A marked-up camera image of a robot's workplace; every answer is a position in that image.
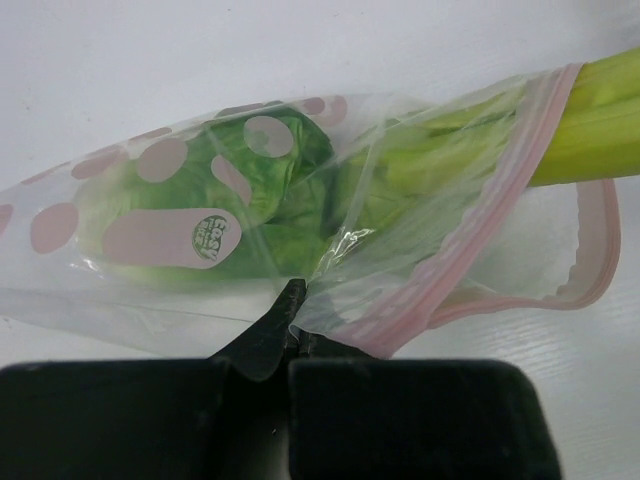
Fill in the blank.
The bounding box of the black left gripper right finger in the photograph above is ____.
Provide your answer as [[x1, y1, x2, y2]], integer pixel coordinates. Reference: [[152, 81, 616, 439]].
[[288, 334, 556, 479]]

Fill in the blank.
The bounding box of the green fake lettuce leaf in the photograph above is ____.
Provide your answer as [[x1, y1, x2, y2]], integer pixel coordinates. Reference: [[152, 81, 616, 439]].
[[104, 106, 334, 283]]

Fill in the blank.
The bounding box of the yellow-green fake celery stalk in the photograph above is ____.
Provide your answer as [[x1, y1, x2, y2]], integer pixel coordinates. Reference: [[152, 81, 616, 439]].
[[378, 49, 639, 193]]

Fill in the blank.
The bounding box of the clear pink-dotted zip bag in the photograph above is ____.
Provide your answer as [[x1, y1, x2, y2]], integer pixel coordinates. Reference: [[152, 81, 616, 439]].
[[1, 62, 637, 358]]

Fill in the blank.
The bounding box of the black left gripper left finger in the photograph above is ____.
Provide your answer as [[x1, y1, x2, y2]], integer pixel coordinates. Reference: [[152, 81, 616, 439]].
[[1, 280, 306, 479]]

